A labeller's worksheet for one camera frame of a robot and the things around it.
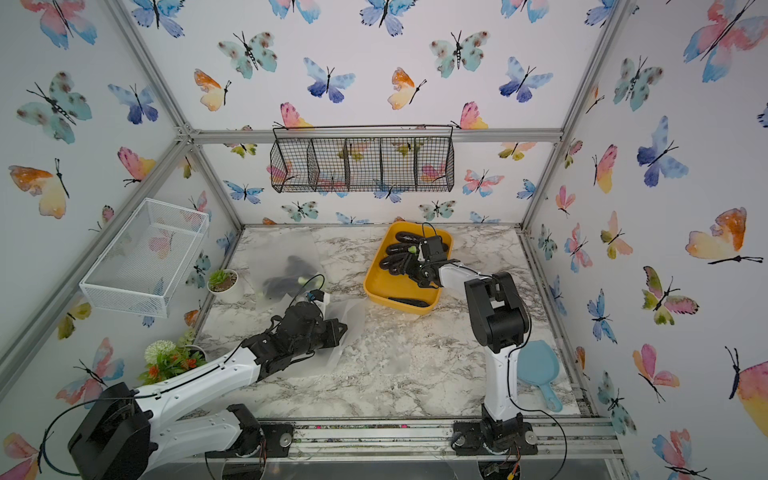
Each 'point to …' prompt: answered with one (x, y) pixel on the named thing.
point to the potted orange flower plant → (163, 358)
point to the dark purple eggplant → (297, 275)
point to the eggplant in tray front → (411, 302)
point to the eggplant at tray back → (408, 236)
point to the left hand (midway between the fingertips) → (352, 326)
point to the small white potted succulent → (224, 283)
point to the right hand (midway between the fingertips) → (403, 266)
